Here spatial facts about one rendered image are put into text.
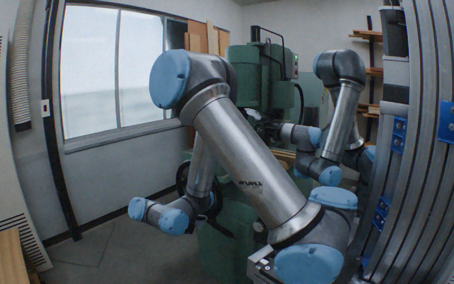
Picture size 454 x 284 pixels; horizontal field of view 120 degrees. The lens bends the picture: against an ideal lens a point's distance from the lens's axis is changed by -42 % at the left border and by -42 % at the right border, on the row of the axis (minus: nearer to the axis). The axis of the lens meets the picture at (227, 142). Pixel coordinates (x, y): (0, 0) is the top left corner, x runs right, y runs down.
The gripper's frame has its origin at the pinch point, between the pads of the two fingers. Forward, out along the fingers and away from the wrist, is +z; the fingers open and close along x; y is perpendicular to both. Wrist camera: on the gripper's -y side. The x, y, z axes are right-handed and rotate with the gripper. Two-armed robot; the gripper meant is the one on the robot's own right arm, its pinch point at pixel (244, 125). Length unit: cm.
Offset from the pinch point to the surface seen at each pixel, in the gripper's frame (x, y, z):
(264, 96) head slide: -13.6, -26.8, 5.4
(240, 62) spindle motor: -29.1, -7.1, 8.4
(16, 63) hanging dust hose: -41, 93, 122
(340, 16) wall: -143, -237, -2
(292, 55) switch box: -39, -41, -4
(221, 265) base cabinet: 91, -4, 13
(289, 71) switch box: -29, -42, -2
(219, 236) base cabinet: 66, -3, 14
